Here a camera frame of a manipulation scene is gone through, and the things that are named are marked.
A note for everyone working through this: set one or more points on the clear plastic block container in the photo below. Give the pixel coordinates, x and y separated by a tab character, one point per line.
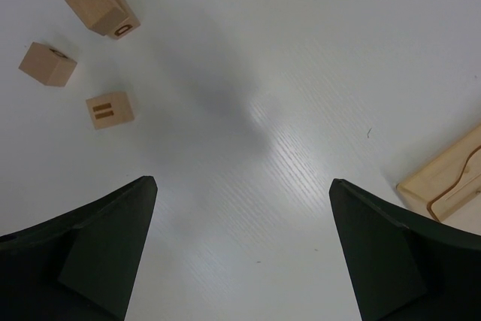
448	182

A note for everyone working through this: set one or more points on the wood block with bars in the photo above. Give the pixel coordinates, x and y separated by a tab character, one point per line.
111	109

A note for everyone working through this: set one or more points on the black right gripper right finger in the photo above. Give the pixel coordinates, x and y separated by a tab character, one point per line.
404	266

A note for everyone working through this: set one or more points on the plain wood block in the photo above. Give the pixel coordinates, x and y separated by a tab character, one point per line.
47	65
99	16
129	24

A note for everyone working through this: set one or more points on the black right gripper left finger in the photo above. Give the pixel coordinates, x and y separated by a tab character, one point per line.
81	265

